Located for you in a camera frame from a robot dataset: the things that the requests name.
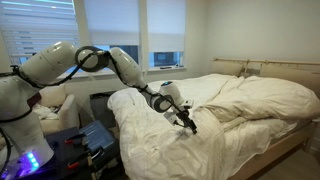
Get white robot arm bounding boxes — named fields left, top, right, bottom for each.
left=0, top=41, right=197, bottom=180

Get white window blinds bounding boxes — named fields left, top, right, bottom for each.
left=0, top=0, right=186, bottom=67

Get white mattress with sheet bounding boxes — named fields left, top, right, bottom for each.
left=222, top=117, right=310, bottom=169

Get light wooden bed frame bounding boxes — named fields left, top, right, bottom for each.
left=214, top=58, right=320, bottom=180

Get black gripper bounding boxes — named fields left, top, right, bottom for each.
left=177, top=110, right=197, bottom=134

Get white duvet blanket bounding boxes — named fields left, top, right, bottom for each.
left=108, top=74, right=320, bottom=180

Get dark bin beside bed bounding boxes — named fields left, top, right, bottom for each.
left=90, top=91, right=116, bottom=128

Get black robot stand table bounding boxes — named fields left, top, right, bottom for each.
left=19, top=126, right=134, bottom=180

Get beige armchair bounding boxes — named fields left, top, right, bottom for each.
left=33, top=84, right=80, bottom=135

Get blue black suitcase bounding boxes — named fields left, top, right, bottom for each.
left=67, top=121, right=120, bottom=172

